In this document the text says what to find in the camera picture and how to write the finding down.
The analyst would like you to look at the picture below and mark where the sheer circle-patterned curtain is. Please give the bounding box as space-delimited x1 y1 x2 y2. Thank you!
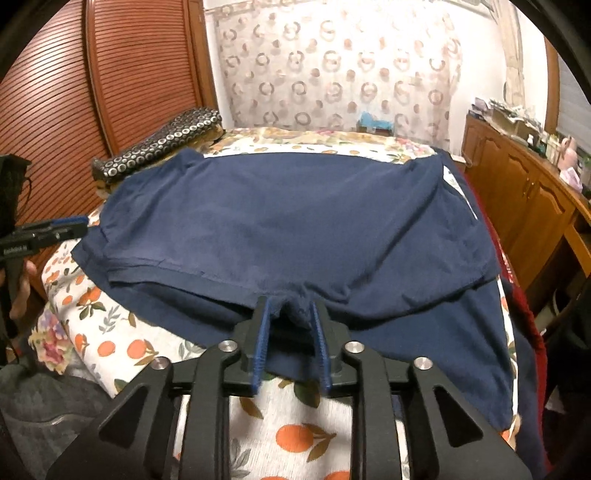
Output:
203 0 465 139

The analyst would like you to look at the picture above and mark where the orange fruit print sheet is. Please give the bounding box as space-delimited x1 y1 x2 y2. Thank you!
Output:
41 143 522 480

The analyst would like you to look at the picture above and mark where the pink tissue box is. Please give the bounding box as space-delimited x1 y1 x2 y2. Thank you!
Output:
558 166 585 190

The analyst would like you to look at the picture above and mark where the wooden slatted wardrobe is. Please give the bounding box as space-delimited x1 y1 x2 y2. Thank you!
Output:
0 0 218 301

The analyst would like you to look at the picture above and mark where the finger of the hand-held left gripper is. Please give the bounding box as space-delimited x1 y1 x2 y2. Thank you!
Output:
34 216 89 244

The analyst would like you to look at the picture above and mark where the cardboard box with blue bag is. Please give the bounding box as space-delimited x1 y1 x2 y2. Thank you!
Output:
356 111 394 136

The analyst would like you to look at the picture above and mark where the wooden sideboard cabinet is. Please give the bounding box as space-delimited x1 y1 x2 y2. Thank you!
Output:
462 113 591 315

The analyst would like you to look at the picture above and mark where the beige patterned window curtain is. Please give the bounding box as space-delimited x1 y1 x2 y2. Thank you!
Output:
496 0 527 109

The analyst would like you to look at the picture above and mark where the dark circle-patterned cloth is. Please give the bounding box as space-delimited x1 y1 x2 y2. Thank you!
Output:
90 106 225 185

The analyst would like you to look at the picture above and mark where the navy printed t-shirt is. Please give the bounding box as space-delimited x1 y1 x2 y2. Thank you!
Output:
71 148 518 430

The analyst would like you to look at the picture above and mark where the grey striped window blind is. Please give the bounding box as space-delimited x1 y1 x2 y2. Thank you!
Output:
556 53 591 144

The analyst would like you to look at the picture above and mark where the pile of papers and boxes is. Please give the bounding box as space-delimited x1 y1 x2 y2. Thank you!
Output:
485 97 541 139

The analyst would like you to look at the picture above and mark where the person's grey clothing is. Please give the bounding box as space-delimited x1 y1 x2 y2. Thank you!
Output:
0 351 116 480

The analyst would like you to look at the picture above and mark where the navy blanket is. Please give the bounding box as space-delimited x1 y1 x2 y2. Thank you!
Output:
503 277 559 480

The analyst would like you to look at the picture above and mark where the person's left hand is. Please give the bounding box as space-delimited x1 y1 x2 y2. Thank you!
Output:
8 259 38 321

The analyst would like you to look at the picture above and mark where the pink bottle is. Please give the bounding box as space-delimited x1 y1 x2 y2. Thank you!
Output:
558 136 580 171

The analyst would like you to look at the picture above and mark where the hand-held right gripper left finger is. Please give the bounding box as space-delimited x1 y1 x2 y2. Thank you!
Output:
46 295 271 480

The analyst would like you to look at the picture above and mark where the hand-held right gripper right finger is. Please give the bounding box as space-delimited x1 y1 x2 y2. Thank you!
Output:
310 300 534 480

